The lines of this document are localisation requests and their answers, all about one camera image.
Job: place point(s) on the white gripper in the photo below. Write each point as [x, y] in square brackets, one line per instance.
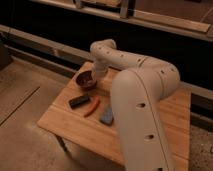
[99, 70]

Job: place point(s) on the dark ceramic bowl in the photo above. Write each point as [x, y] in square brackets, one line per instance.
[85, 81]

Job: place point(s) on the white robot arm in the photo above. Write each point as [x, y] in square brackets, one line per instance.
[135, 91]

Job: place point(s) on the orange carrot toy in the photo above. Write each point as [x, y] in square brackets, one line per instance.
[93, 106]

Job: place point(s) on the blue sponge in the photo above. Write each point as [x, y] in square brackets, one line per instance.
[107, 116]

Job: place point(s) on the wooden table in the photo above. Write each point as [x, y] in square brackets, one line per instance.
[87, 132]

